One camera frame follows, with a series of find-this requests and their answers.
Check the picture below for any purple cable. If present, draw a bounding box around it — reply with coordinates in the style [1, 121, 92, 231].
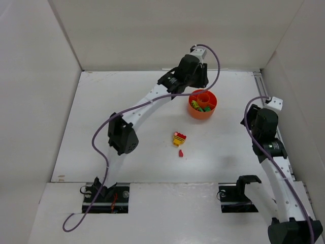
[62, 44, 221, 233]
[244, 96, 315, 244]

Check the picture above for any orange round divided container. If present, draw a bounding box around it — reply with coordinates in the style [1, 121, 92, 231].
[187, 89, 218, 120]

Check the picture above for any white strip at back wall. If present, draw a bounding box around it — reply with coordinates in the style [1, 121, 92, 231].
[161, 68, 229, 71]

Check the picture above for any dark green long lego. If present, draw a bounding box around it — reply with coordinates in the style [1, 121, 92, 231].
[204, 106, 212, 112]

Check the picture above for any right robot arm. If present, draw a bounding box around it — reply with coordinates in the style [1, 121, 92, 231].
[237, 100, 323, 243]

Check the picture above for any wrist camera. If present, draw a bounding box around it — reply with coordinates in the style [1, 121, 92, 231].
[264, 97, 283, 114]
[189, 46, 207, 63]

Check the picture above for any lime green large lego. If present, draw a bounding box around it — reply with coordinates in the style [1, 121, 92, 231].
[191, 100, 200, 110]

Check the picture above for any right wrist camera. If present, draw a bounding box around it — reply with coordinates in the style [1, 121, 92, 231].
[264, 97, 283, 114]

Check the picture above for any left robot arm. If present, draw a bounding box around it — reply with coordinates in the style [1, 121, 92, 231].
[104, 48, 208, 189]

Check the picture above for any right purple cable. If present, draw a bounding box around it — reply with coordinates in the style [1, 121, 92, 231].
[244, 96, 315, 244]

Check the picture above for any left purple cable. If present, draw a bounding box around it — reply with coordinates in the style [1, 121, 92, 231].
[62, 44, 221, 233]

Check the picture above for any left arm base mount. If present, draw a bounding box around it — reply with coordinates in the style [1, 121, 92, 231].
[79, 177, 130, 214]

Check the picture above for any red yellow striped lego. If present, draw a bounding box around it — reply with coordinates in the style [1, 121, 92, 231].
[173, 132, 186, 147]

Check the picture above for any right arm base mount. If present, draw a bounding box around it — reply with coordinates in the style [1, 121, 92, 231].
[216, 175, 262, 214]

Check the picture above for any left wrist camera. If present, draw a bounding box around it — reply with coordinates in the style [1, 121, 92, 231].
[189, 46, 207, 63]

